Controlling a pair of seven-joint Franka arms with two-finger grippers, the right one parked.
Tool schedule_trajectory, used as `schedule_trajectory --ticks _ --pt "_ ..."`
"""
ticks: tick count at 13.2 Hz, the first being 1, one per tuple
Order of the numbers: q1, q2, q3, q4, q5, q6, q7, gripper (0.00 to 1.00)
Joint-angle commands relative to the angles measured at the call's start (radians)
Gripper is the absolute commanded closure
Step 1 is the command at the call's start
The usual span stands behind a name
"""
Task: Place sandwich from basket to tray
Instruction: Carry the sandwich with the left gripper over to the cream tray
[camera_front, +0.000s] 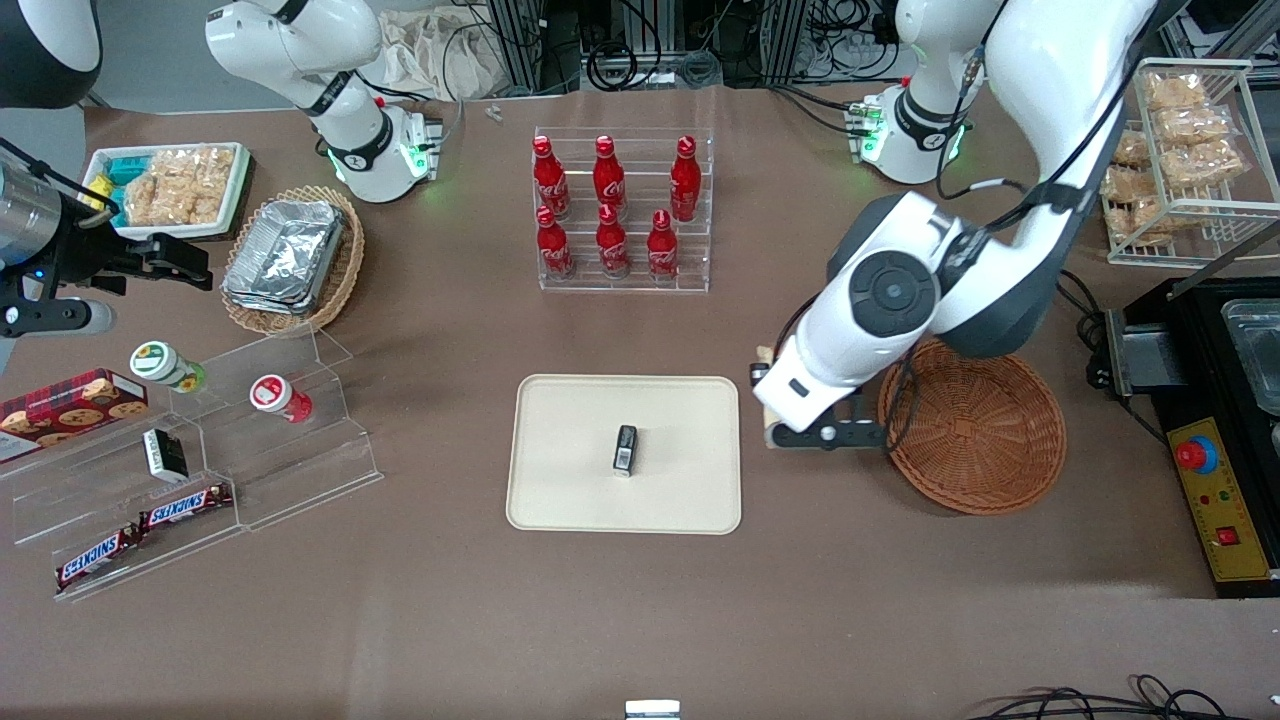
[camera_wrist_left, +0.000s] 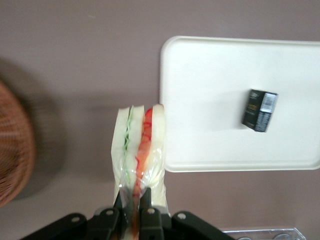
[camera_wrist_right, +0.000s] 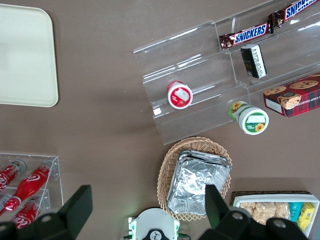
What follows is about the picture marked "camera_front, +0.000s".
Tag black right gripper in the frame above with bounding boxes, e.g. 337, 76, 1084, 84
60, 228, 214, 296

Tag triangular sandwich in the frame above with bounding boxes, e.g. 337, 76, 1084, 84
755, 343, 794, 449

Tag aluminium foil tray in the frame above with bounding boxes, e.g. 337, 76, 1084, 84
222, 199, 347, 307
224, 286, 316, 318

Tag round brown wicker basket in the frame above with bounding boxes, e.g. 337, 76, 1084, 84
878, 338, 1068, 517

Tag oval light wicker basket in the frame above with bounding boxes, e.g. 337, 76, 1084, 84
220, 185, 366, 337

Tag beige plastic serving tray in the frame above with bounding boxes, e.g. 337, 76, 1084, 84
506, 374, 743, 536

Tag clear bag rice crackers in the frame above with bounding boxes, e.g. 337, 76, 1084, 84
150, 147, 237, 201
122, 175, 197, 228

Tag white rectangular plastic bin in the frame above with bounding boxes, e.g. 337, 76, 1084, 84
82, 142, 253, 242

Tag green lid yogurt cup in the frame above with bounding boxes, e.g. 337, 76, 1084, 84
130, 341, 208, 394

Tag red lid yogurt cup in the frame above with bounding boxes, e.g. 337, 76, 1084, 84
249, 374, 314, 424

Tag red chocolate cookie box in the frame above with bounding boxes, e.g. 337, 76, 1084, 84
0, 368, 150, 463

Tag small black white box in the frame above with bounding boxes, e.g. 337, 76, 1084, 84
142, 428, 189, 484

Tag clear acrylic stepped shelf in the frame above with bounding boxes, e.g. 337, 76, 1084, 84
0, 322, 384, 603

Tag snickers chocolate bar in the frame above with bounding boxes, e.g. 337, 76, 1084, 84
137, 483, 234, 531
55, 524, 144, 591

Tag red cola bottle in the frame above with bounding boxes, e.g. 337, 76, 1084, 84
532, 135, 571, 222
670, 135, 703, 223
535, 206, 577, 281
593, 135, 628, 222
646, 209, 681, 282
596, 204, 632, 279

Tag grey metal plate device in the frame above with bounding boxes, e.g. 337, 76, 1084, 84
1105, 330, 1191, 398

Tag beige cloth bag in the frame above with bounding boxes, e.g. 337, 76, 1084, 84
375, 8, 507, 101

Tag clear acrylic bottle rack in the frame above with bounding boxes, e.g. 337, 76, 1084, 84
533, 126, 717, 294

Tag black machine base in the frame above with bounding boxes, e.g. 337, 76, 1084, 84
1125, 275, 1280, 599

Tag yellow control panel box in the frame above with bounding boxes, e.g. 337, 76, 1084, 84
1168, 417, 1276, 584

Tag clear plastic container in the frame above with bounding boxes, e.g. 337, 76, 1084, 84
1222, 298, 1280, 417

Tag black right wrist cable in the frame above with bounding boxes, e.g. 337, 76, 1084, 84
0, 138, 97, 203

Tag black cable beside machine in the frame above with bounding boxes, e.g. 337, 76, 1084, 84
1055, 268, 1171, 441

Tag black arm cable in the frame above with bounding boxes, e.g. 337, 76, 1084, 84
935, 0, 1163, 236

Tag black base cable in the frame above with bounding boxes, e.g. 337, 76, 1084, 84
768, 84, 867, 137

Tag black cable bundle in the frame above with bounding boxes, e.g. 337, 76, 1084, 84
965, 675, 1280, 720

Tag aluminium frame post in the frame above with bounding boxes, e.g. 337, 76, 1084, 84
485, 0, 547, 96

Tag white wire rack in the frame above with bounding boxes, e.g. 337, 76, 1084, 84
1098, 58, 1280, 267

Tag coiled black cable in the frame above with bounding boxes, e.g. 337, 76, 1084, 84
585, 40, 641, 93

